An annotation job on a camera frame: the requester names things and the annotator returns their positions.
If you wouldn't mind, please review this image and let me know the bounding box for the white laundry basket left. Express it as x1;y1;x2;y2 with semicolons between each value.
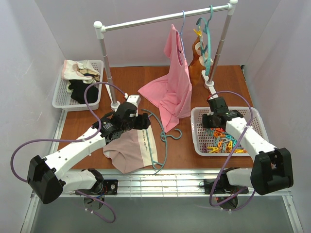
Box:
52;60;104;112

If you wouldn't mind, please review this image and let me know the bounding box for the black garment in basket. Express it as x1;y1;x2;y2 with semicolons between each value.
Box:
68;80;99;104

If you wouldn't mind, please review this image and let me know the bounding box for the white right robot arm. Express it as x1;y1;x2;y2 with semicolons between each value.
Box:
202;97;294;195

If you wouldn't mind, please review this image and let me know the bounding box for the teal hanger on right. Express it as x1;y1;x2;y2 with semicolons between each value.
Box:
196;5;213;75

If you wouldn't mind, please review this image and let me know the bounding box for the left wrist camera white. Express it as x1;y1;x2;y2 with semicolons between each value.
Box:
124;93;141;108

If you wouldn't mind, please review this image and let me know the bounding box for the yellow clothespin on hanger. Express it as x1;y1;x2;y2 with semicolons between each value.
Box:
193;28;203;39

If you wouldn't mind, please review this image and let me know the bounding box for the pile of coloured clothespins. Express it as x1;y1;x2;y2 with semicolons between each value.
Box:
203;128;237;153

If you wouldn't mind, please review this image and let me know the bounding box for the aluminium mounting rail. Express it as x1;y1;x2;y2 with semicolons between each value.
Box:
31;168;292;199

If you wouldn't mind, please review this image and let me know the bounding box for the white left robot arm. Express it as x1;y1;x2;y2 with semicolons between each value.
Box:
27;102;151;204

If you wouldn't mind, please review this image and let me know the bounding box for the cream pink garment in basket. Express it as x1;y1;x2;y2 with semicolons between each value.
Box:
61;60;101;84

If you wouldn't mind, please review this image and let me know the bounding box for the blue thin hanger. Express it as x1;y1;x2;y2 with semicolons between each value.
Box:
179;10;186;60

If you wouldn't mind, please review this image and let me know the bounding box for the white clothes rack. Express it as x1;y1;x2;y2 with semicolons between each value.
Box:
93;0;239;111

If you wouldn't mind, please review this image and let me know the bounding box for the pink t-shirt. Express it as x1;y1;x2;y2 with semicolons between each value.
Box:
138;25;192;133

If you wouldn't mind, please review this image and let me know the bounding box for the brown beige underwear hanging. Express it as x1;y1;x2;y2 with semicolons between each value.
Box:
189;36;208;86

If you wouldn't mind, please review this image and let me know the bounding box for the mauve underwear white waistband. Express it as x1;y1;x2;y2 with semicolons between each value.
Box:
103;127;157;174

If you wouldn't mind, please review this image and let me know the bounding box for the white clothespin basket right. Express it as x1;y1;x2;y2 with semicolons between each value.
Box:
190;106;269;157

